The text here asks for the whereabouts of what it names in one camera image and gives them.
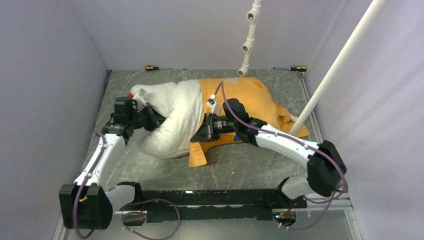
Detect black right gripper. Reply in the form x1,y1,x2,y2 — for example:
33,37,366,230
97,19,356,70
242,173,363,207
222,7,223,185
189,112,238,144

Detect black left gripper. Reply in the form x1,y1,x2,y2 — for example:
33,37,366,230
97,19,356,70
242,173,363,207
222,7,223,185
129,102,171,132

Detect white pillow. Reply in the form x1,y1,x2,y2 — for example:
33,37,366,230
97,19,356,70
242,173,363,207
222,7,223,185
130,79,204,159

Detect yellow pillowcase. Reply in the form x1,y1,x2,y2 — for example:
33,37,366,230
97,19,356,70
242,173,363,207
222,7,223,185
188,77,298,167

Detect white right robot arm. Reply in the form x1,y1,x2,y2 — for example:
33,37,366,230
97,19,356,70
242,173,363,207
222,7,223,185
190,98,348,208

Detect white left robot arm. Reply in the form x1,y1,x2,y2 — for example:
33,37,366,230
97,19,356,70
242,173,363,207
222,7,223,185
58,96,166,231

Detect yellow black screwdriver left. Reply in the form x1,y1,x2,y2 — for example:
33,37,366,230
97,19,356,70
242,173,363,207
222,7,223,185
144,65,172,72

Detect yellow black screwdriver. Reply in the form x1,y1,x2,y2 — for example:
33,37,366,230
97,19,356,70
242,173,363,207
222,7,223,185
144,65,172,72
272,66,307,73

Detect yellow black screwdriver right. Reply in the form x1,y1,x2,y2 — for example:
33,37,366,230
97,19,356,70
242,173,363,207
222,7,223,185
272,66,307,73

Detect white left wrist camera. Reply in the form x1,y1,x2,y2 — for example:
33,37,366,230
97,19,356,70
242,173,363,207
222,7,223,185
128,93,147,110

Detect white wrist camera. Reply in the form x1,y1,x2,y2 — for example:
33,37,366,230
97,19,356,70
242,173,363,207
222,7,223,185
128,93,147,110
206,94,219,115

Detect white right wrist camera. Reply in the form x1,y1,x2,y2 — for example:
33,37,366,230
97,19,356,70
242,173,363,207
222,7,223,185
206,94,219,115

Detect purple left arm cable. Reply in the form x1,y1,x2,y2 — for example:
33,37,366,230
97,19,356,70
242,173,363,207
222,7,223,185
72,131,109,240

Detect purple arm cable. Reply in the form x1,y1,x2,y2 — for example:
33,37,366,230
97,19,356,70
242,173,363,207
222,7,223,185
213,81,349,232
72,131,109,240

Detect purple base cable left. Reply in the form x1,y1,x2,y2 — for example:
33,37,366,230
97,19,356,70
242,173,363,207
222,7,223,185
121,198,181,240

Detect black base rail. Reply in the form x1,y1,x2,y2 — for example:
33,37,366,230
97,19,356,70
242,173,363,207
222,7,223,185
121,188,307,223

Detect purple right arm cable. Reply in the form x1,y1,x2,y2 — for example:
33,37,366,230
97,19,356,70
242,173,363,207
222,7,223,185
213,81,349,232

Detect aluminium table edge rail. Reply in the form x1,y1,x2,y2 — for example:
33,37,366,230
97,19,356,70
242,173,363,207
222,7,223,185
298,71,354,213

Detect white pvc pipe frame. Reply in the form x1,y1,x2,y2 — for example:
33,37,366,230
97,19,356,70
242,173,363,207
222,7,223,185
247,0,393,137

